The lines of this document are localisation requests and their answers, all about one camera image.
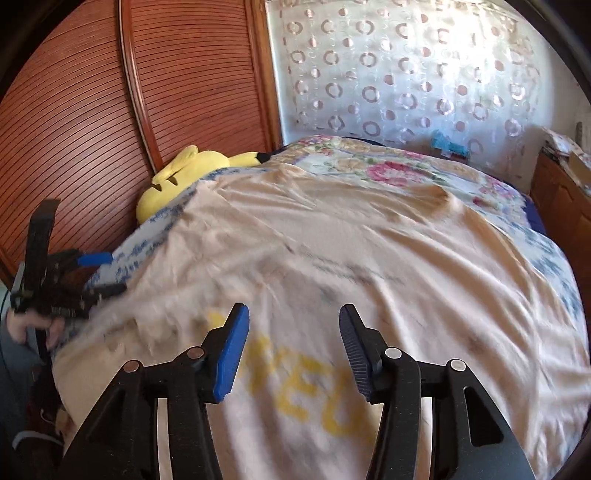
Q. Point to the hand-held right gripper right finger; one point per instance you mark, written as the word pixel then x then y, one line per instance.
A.
pixel 355 353

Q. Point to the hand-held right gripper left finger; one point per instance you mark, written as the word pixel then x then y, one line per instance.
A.
pixel 231 357

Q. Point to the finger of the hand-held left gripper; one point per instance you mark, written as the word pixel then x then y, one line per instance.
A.
pixel 94 259
pixel 99 293

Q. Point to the beige t-shirt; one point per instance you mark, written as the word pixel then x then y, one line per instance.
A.
pixel 369 240

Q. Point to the person's left forearm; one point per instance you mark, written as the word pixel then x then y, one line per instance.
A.
pixel 14 378

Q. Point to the person's left hand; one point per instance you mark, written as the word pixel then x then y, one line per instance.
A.
pixel 21 331

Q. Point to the blue floral bedspread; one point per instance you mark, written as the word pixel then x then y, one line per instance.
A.
pixel 138 251

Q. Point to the wooden slatted wardrobe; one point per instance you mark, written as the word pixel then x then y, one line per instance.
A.
pixel 78 138

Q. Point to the yellow plush toy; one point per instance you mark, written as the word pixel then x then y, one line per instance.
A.
pixel 184 175

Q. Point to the colourful floral quilt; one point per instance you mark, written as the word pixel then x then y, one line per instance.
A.
pixel 383 170

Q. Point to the teal toy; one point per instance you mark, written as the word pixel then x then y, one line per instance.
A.
pixel 450 145

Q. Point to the dark blue bed sheet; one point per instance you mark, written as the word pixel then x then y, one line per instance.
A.
pixel 535 212

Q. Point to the wooden cabinet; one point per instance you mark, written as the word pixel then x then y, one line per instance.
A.
pixel 558 198

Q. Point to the white circle-patterned curtain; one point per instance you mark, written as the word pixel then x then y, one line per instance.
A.
pixel 392 69

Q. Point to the cardboard box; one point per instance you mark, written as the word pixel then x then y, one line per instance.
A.
pixel 579 168

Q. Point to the patterned box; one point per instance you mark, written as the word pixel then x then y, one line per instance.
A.
pixel 558 142

